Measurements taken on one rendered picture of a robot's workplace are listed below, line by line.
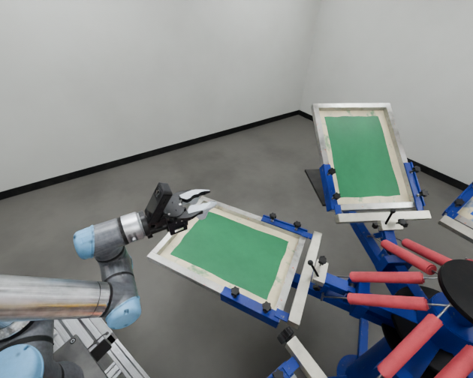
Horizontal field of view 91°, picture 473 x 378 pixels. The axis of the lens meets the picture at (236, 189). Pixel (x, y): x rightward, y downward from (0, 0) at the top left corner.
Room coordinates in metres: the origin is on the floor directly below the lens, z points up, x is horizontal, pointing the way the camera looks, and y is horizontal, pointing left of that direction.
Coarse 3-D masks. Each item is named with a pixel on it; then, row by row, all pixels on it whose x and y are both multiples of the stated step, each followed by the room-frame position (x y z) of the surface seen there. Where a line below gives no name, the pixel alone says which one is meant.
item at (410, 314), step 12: (384, 252) 0.79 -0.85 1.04; (384, 264) 0.73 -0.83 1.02; (396, 264) 0.72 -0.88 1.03; (408, 264) 0.73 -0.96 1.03; (360, 288) 0.57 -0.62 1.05; (420, 288) 0.59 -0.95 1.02; (360, 312) 0.48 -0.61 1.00; (384, 312) 0.48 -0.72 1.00; (396, 312) 0.47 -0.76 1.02; (408, 312) 0.47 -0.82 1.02; (420, 348) 0.33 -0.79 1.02; (432, 348) 0.33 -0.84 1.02; (408, 360) 0.29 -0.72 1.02; (420, 360) 0.29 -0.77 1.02; (408, 372) 0.24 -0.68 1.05; (420, 372) 0.25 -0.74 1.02
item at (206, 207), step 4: (200, 204) 0.48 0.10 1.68; (204, 204) 0.48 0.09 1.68; (208, 204) 0.48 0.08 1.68; (212, 204) 0.49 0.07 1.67; (216, 204) 0.49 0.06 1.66; (188, 208) 0.46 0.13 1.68; (192, 208) 0.46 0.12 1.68; (196, 208) 0.46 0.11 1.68; (200, 208) 0.46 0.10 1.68; (204, 208) 0.46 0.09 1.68; (208, 208) 0.47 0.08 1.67; (188, 212) 0.44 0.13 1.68; (204, 212) 0.46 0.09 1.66; (196, 216) 0.46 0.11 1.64; (200, 216) 0.47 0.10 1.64; (204, 216) 0.47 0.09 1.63
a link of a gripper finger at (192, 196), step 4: (188, 192) 0.52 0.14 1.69; (192, 192) 0.52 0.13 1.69; (196, 192) 0.52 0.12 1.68; (200, 192) 0.52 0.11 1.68; (204, 192) 0.53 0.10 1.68; (208, 192) 0.54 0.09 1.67; (180, 196) 0.50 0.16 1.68; (184, 196) 0.50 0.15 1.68; (188, 196) 0.50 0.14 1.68; (192, 196) 0.51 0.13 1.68; (196, 196) 0.51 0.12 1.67; (184, 200) 0.49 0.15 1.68; (188, 200) 0.50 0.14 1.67; (192, 200) 0.52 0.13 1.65; (196, 200) 0.53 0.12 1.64; (184, 204) 0.50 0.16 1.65; (192, 204) 0.52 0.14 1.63
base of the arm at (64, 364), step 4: (60, 364) 0.17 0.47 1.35; (64, 364) 0.17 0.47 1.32; (68, 364) 0.18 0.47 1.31; (72, 364) 0.18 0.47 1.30; (76, 364) 0.18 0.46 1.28; (64, 368) 0.16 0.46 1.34; (68, 368) 0.17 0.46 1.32; (72, 368) 0.17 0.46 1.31; (76, 368) 0.17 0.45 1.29; (80, 368) 0.18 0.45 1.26; (64, 372) 0.15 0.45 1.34; (68, 372) 0.16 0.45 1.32; (72, 372) 0.16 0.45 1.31; (76, 372) 0.16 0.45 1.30; (80, 372) 0.17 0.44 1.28; (64, 376) 0.14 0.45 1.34; (68, 376) 0.15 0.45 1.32; (72, 376) 0.15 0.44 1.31; (76, 376) 0.15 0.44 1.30; (80, 376) 0.16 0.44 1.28
